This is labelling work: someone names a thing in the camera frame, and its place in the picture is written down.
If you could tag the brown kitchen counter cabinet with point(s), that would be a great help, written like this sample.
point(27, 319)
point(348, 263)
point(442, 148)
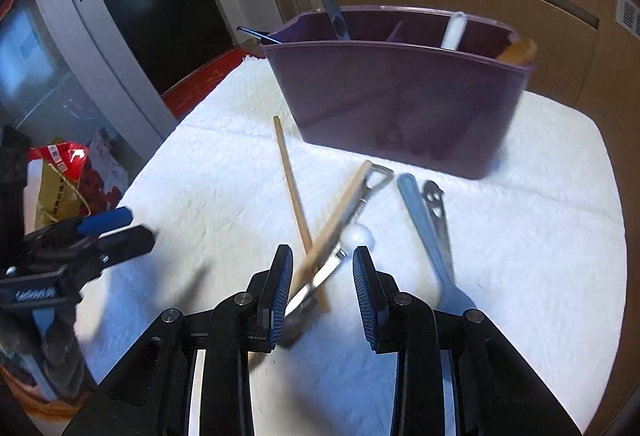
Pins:
point(500, 1)

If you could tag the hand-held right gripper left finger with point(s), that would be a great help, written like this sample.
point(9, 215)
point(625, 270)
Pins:
point(280, 296)

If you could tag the person's left hand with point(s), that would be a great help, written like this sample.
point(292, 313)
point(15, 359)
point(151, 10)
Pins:
point(60, 356)

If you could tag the white textured tablecloth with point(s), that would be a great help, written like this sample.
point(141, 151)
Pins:
point(525, 241)

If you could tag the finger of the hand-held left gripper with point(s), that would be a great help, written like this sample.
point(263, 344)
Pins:
point(130, 241)
point(107, 221)

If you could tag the grey slotted utensil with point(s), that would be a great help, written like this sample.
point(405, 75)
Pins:
point(332, 8)

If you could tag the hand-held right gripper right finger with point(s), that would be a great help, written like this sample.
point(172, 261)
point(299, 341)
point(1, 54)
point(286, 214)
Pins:
point(362, 296)

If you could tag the short white vent grille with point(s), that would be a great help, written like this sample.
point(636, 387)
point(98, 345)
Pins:
point(629, 16)

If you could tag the grey spatula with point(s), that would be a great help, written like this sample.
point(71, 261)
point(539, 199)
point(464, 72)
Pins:
point(425, 226)

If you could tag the red printed box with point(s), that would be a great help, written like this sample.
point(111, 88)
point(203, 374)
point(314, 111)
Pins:
point(107, 171)

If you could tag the purple plastic utensil holder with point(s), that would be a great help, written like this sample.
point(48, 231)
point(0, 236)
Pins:
point(400, 106)

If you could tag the person's left forearm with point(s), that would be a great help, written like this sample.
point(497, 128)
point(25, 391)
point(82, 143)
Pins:
point(20, 391)

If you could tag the red and gold gift bag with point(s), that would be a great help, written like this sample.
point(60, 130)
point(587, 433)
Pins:
point(55, 186)

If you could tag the metal utensil with white ball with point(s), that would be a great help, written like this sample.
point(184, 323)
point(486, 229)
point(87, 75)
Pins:
point(325, 273)

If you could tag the red doormat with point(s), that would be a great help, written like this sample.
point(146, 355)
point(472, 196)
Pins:
point(200, 81)

